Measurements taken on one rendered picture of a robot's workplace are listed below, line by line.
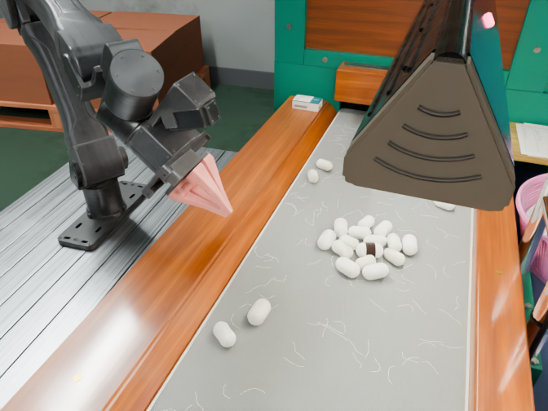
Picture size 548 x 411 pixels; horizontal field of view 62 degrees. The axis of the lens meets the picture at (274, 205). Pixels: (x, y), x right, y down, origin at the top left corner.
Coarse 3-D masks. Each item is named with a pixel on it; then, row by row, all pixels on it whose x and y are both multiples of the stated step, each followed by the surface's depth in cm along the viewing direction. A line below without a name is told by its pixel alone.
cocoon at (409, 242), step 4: (404, 236) 65; (408, 236) 65; (412, 236) 65; (404, 240) 65; (408, 240) 64; (412, 240) 64; (416, 240) 65; (404, 244) 64; (408, 244) 63; (412, 244) 63; (416, 244) 64; (404, 248) 64; (408, 248) 63; (412, 248) 63; (416, 248) 63; (404, 252) 64; (408, 252) 63; (412, 252) 63; (416, 252) 64
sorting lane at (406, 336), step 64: (320, 192) 78; (384, 192) 78; (256, 256) 64; (320, 256) 64; (448, 256) 64; (320, 320) 55; (384, 320) 55; (448, 320) 55; (192, 384) 48; (256, 384) 48; (320, 384) 48; (384, 384) 48; (448, 384) 48
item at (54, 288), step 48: (48, 192) 90; (0, 240) 78; (48, 240) 78; (144, 240) 78; (0, 288) 69; (48, 288) 69; (96, 288) 69; (0, 336) 61; (48, 336) 61; (0, 384) 56
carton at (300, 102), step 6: (300, 96) 102; (306, 96) 102; (294, 102) 100; (300, 102) 100; (306, 102) 99; (312, 102) 99; (318, 102) 99; (300, 108) 101; (306, 108) 100; (312, 108) 100; (318, 108) 99
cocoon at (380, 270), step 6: (372, 264) 60; (378, 264) 60; (384, 264) 60; (366, 270) 59; (372, 270) 59; (378, 270) 59; (384, 270) 59; (366, 276) 59; (372, 276) 59; (378, 276) 60; (384, 276) 60
